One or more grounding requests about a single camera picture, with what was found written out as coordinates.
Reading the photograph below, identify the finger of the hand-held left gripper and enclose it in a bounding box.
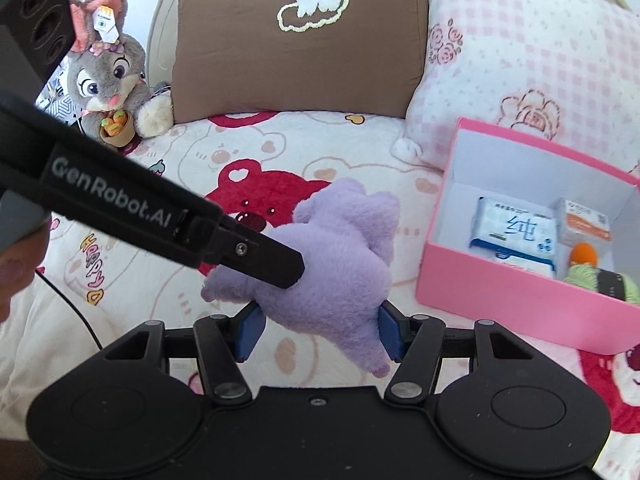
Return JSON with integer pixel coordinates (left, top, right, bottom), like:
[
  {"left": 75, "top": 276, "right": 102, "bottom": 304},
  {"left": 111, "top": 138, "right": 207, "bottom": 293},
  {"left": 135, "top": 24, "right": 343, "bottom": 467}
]
[{"left": 200, "top": 212, "right": 306, "bottom": 290}]

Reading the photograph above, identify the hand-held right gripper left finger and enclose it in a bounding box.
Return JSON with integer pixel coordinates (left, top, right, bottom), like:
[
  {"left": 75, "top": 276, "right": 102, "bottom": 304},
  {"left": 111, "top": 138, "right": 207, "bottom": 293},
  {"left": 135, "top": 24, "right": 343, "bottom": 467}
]
[{"left": 104, "top": 302, "right": 267, "bottom": 407}]

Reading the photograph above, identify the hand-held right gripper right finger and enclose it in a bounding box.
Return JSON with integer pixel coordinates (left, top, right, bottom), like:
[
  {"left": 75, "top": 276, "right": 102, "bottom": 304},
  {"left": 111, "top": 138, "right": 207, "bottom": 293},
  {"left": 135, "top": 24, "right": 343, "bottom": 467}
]
[{"left": 378, "top": 302, "right": 538, "bottom": 406}]

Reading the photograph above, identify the purple plush toy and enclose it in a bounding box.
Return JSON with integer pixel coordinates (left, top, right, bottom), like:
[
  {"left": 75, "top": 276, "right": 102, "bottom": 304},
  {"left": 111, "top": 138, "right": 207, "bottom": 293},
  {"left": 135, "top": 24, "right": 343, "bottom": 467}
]
[{"left": 200, "top": 177, "right": 401, "bottom": 378}]

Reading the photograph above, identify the pink cardboard box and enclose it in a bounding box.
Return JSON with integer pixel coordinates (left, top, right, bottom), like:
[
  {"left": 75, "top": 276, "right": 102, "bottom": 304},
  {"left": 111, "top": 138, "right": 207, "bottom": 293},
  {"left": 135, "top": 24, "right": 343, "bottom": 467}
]
[{"left": 415, "top": 117, "right": 640, "bottom": 356}]

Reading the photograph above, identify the small white tissue pack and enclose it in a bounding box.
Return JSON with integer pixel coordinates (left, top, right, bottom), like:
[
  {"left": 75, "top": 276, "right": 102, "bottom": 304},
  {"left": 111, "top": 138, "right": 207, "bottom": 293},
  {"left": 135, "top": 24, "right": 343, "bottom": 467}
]
[{"left": 494, "top": 251, "right": 557, "bottom": 279}]

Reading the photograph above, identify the blue wet wipes pack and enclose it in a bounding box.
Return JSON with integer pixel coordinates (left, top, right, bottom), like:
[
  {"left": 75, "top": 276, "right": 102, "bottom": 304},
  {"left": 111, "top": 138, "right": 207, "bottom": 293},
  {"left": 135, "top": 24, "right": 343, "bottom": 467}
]
[{"left": 469, "top": 196, "right": 558, "bottom": 261}]

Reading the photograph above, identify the green yarn ball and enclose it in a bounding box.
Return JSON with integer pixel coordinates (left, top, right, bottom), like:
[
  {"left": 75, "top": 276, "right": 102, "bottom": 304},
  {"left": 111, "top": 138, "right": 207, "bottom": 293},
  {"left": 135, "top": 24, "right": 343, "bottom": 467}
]
[{"left": 563, "top": 262, "right": 640, "bottom": 306}]

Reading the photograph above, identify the orange makeup sponge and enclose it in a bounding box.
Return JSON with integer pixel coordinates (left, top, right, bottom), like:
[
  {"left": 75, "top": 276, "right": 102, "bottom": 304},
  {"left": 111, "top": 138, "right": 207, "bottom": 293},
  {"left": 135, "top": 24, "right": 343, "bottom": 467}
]
[{"left": 570, "top": 242, "right": 599, "bottom": 267}]

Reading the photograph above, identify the orange label floss box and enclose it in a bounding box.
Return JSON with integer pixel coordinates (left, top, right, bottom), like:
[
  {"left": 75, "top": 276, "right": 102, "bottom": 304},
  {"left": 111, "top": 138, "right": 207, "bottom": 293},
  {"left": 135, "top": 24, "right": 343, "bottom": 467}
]
[{"left": 552, "top": 198, "right": 612, "bottom": 247}]

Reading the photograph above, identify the person's left hand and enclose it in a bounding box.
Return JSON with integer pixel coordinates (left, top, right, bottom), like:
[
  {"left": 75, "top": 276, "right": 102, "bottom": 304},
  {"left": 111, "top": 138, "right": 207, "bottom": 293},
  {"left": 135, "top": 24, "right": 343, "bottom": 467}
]
[{"left": 0, "top": 225, "right": 49, "bottom": 322}]

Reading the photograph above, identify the black white patterned bag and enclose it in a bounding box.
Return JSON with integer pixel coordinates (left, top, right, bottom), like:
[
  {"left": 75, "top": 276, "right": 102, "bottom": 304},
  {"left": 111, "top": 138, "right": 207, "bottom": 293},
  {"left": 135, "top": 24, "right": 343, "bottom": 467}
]
[{"left": 35, "top": 55, "right": 83, "bottom": 133}]

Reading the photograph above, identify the bear printed blanket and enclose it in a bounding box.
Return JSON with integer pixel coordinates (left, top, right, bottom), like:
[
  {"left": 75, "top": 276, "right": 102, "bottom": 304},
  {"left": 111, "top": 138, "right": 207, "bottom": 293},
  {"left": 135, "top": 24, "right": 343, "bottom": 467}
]
[{"left": 0, "top": 110, "right": 640, "bottom": 441}]

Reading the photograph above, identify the grey rabbit plush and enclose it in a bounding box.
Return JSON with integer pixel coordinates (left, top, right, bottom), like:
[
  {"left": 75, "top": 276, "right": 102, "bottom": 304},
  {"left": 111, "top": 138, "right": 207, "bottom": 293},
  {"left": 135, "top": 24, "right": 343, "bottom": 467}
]
[{"left": 67, "top": 0, "right": 174, "bottom": 148}]

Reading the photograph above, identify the white hang tag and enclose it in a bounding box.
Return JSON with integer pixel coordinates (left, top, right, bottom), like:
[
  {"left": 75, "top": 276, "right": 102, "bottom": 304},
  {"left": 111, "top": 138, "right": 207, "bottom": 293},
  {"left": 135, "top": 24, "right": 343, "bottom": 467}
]
[{"left": 94, "top": 5, "right": 119, "bottom": 44}]

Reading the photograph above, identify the white fluffy pompom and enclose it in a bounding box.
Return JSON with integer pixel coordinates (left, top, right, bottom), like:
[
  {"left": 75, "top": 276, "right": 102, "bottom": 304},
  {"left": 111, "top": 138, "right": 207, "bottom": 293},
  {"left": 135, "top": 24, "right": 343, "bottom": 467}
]
[{"left": 391, "top": 136, "right": 426, "bottom": 163}]

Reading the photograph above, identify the brown pillow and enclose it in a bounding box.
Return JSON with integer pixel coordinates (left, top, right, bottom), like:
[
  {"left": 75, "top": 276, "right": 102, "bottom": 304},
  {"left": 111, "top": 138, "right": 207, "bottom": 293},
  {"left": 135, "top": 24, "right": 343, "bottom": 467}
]
[{"left": 171, "top": 0, "right": 430, "bottom": 124}]

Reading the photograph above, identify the pink checked pillow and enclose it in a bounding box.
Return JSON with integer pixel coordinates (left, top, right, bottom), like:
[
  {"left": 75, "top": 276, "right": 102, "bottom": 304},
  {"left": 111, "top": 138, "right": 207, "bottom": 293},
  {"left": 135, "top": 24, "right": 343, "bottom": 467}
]
[{"left": 404, "top": 0, "right": 640, "bottom": 181}]

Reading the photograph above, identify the black cable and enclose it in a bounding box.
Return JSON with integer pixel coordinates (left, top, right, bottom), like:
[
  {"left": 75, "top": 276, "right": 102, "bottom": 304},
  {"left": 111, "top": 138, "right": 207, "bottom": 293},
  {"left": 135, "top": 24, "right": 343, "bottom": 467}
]
[{"left": 34, "top": 269, "right": 103, "bottom": 352}]

